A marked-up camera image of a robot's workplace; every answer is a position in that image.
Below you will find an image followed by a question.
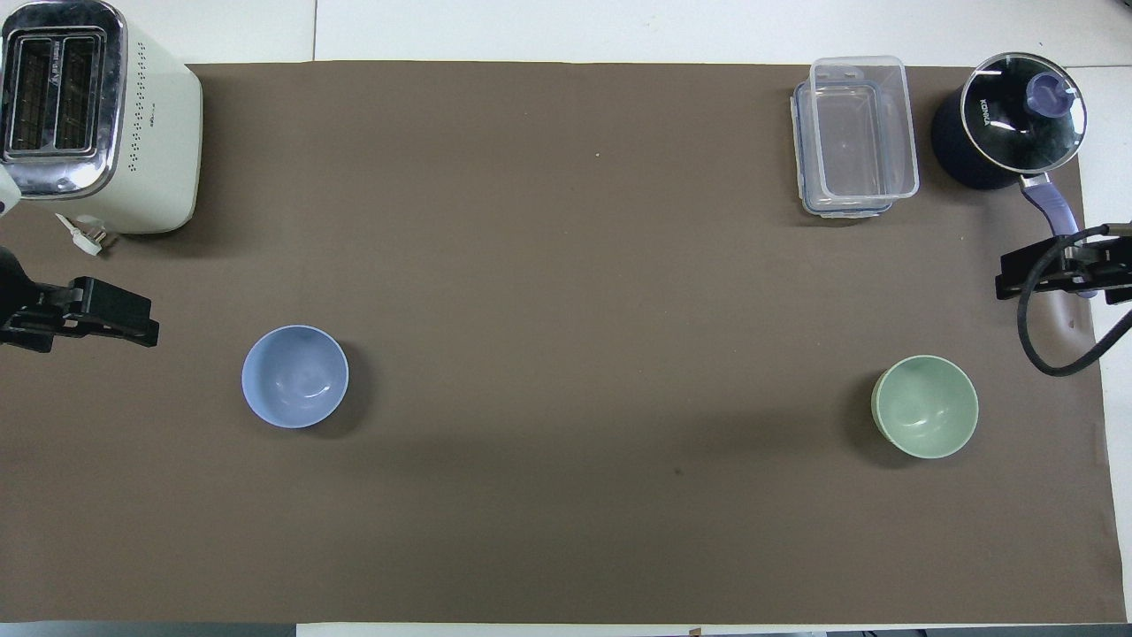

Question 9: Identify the black cable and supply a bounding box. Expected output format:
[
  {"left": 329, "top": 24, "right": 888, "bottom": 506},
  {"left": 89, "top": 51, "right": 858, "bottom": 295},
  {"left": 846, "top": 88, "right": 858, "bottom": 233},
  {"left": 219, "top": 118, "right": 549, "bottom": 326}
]
[{"left": 1015, "top": 223, "right": 1132, "bottom": 379}]

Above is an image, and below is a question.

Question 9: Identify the white toaster power plug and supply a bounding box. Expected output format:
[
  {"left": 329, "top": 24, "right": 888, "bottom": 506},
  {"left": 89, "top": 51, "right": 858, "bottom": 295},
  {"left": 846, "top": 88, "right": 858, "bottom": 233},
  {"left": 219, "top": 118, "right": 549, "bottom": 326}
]
[{"left": 55, "top": 212, "right": 117, "bottom": 257}]

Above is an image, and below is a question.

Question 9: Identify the blue bowl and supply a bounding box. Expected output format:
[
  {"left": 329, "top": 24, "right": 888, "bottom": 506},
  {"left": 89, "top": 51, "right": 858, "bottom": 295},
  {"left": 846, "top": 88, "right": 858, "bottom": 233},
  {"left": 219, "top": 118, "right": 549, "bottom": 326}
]
[{"left": 241, "top": 325, "right": 350, "bottom": 430}]

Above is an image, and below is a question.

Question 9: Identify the cream toaster with chrome top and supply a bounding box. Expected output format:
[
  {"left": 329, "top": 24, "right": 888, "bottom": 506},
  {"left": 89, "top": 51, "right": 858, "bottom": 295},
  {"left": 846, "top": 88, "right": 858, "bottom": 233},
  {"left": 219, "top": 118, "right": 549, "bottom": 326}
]
[{"left": 0, "top": 0, "right": 204, "bottom": 236}]

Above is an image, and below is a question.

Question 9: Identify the glass pot lid purple knob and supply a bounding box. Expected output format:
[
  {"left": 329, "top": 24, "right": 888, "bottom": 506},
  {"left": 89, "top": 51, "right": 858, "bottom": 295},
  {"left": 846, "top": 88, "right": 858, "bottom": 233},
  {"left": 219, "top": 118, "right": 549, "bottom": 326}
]
[{"left": 960, "top": 52, "right": 1088, "bottom": 174}]

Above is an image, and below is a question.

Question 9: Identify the dark blue pot purple handle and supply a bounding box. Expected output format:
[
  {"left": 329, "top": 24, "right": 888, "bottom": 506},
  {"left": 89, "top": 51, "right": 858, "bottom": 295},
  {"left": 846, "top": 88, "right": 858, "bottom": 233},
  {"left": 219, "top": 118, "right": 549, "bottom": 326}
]
[{"left": 930, "top": 51, "right": 1106, "bottom": 299}]

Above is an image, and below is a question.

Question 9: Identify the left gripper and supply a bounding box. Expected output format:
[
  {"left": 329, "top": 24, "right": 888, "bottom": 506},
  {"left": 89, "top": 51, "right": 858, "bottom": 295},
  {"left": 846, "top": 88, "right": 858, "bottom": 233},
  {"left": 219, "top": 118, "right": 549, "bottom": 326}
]
[{"left": 0, "top": 245, "right": 57, "bottom": 354}]

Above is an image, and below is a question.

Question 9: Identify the green bowl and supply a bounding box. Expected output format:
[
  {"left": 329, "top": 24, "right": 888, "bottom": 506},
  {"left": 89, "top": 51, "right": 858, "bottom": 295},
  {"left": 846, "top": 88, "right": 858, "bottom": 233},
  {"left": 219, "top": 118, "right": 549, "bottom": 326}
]
[{"left": 871, "top": 355, "right": 980, "bottom": 459}]

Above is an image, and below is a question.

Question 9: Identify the clear plastic container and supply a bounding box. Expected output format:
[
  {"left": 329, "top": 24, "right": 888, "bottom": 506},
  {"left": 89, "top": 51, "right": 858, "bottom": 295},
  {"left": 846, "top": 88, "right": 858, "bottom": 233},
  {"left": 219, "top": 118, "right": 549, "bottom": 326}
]
[{"left": 810, "top": 56, "right": 921, "bottom": 202}]

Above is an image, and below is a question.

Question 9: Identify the clear container with blue rim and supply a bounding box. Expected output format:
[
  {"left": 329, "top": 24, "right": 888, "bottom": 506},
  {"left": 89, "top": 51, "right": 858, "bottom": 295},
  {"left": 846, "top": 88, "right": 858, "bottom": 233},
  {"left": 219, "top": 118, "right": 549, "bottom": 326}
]
[{"left": 790, "top": 81, "right": 896, "bottom": 219}]

